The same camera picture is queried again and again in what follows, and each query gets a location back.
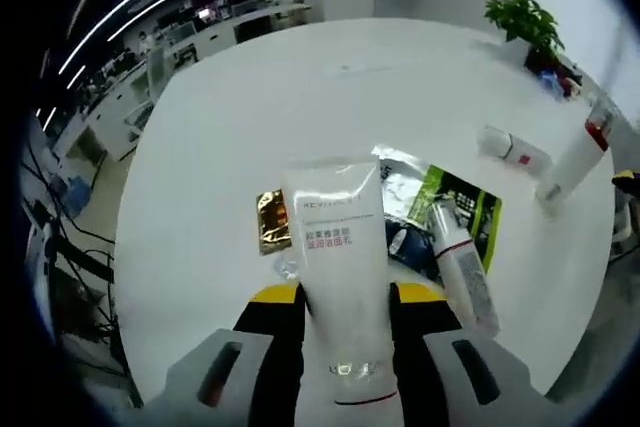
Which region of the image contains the white office chair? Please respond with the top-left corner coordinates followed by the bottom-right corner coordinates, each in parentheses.
top-left (125, 44), bottom-right (167, 134)

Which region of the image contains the clear skincare sachet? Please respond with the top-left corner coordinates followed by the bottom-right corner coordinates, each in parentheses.
top-left (272, 251), bottom-right (307, 282)

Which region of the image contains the blue water jug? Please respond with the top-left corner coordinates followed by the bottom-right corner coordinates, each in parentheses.
top-left (63, 175), bottom-right (95, 221)

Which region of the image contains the white office desk row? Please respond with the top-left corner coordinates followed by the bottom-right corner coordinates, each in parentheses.
top-left (49, 1), bottom-right (307, 163)

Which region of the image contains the black monitor stand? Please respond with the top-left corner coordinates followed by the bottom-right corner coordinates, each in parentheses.
top-left (47, 234), bottom-right (117, 281)

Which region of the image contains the small white skincare bottle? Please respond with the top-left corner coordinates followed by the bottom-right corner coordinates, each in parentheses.
top-left (430, 198), bottom-right (502, 339)
top-left (476, 123), bottom-right (552, 179)

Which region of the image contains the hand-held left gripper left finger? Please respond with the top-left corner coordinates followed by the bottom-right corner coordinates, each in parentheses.
top-left (142, 282), bottom-right (307, 427)

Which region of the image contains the dark red cloth pile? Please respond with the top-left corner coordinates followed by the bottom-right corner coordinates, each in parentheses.
top-left (523, 45), bottom-right (585, 98)

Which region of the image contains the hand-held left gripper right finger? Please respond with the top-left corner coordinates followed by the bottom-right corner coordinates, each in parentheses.
top-left (388, 280), bottom-right (551, 427)

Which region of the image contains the potted green plant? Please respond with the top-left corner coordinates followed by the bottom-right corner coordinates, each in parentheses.
top-left (482, 0), bottom-right (567, 71)

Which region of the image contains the white skincare tube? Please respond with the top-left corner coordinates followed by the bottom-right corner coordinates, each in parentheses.
top-left (278, 155), bottom-right (402, 407)

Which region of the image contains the black green skincare packet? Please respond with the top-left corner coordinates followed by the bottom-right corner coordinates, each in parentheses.
top-left (372, 143), bottom-right (504, 282)

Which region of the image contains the gold skincare sachet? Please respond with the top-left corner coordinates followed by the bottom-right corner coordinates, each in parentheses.
top-left (255, 188), bottom-right (295, 258)

